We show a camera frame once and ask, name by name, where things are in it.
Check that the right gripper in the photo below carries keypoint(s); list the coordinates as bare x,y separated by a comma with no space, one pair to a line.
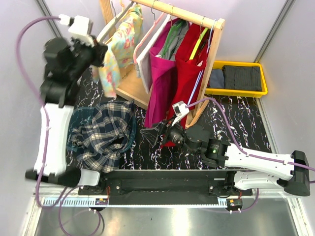
151,134

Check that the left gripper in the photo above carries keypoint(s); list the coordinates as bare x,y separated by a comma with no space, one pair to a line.
97,50

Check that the grey hanger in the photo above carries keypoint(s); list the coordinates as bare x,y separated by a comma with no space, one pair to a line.
111,19

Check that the floral pastel garment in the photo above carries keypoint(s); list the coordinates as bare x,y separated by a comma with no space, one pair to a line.
120,51

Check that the navy plaid skirt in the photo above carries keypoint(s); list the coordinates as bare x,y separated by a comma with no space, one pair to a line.
100,142

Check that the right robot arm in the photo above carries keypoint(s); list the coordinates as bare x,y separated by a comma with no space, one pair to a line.
258,169

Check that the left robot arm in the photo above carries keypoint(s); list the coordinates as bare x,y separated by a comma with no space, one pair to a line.
65,64

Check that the magenta skirt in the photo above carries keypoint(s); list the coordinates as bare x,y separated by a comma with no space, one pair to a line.
162,71

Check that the red skirt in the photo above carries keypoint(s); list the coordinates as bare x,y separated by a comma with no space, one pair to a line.
187,71

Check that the pink hanger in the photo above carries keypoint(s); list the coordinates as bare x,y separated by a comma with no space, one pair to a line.
153,34

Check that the green hanger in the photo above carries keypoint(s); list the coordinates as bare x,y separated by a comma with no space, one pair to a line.
172,39

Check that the yellow-green hanger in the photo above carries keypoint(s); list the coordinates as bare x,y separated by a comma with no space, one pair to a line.
202,34

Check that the wooden clothes rack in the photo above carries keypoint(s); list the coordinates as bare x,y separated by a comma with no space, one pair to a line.
131,88

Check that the white garment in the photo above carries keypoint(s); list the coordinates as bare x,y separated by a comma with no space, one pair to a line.
143,71

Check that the teal transparent basin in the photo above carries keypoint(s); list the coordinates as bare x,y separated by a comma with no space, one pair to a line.
84,114

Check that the blue-grey folded cloth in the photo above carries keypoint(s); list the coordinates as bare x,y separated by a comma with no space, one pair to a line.
216,80

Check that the grey garment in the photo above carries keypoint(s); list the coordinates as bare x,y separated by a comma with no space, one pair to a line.
183,33

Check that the yellow plastic bin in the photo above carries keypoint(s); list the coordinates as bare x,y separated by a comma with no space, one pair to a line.
218,64

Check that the dark striped folded cloth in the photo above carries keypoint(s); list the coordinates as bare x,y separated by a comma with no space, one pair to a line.
242,77

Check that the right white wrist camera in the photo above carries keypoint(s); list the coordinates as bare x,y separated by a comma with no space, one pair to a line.
181,110

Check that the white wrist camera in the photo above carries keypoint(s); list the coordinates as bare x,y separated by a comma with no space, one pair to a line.
181,110
79,27

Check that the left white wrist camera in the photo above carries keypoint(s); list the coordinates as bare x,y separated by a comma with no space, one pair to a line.
79,27

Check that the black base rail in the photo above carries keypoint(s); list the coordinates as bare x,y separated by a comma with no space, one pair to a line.
166,188

